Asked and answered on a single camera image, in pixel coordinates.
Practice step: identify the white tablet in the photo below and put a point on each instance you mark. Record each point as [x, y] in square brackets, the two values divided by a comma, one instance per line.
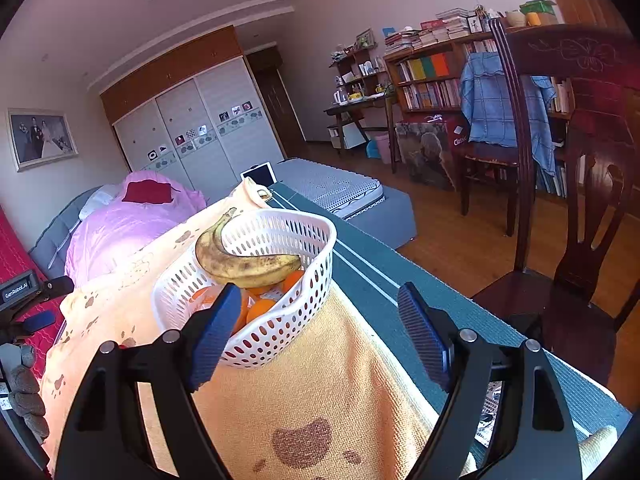
[261, 174]

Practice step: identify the white plastic basket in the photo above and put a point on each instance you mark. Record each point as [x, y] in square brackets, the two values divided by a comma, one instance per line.
[264, 232]

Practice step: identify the grey padded headboard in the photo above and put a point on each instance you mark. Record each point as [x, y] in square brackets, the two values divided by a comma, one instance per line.
[49, 251]

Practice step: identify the dog picture bag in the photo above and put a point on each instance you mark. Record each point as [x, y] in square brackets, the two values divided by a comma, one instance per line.
[428, 151]

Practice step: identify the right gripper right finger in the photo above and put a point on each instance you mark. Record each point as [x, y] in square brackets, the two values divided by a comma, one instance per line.
[460, 362]

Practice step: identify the framed wedding photo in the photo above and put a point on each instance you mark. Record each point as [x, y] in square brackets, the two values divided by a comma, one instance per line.
[39, 137]

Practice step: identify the yellow paw print towel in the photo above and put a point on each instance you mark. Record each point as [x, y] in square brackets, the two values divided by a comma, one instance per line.
[334, 404]

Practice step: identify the white sliding wardrobe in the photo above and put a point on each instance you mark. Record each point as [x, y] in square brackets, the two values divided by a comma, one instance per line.
[194, 114]

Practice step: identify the grey mattress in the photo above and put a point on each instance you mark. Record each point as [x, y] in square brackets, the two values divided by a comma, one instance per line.
[378, 210]

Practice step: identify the white pillow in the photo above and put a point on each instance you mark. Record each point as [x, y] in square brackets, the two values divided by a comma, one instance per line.
[100, 198]

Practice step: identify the mandarin with stem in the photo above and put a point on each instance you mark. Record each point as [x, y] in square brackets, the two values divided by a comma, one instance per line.
[259, 291]

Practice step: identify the dark carved wooden chair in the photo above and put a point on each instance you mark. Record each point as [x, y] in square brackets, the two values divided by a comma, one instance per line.
[601, 163]

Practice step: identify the dark red pillow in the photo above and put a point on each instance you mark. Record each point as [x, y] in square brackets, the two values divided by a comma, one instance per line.
[149, 192]

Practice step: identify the grey gloved left hand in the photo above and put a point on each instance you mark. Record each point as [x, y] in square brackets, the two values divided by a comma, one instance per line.
[17, 364]

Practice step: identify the far wooden chair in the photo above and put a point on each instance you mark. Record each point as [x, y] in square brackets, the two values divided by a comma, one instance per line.
[474, 157]

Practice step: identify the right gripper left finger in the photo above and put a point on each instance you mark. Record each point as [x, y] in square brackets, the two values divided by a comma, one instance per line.
[180, 362]

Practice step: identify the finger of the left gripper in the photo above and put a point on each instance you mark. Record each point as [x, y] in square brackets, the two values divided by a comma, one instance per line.
[16, 331]

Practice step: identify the spotted ripe banana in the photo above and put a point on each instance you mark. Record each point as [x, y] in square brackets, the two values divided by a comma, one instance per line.
[243, 271]

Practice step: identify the pink purple duvet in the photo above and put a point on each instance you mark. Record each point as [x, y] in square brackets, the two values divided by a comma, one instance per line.
[109, 237]

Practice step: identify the yellowish orange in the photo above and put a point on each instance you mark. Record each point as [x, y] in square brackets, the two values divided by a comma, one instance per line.
[244, 307]

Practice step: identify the red quilted bedspread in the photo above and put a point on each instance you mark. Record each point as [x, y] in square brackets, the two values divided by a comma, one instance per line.
[14, 261]

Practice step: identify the wooden bookshelf with books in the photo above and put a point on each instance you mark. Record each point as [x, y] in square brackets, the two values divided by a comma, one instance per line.
[450, 68]

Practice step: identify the dark wooden desk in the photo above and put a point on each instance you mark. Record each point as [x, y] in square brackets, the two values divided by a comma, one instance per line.
[364, 96]

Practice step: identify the blue plaid cloth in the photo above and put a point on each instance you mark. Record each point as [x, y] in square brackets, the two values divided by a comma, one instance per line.
[486, 104]

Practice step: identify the round orange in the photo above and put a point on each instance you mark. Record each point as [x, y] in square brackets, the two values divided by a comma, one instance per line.
[259, 308]

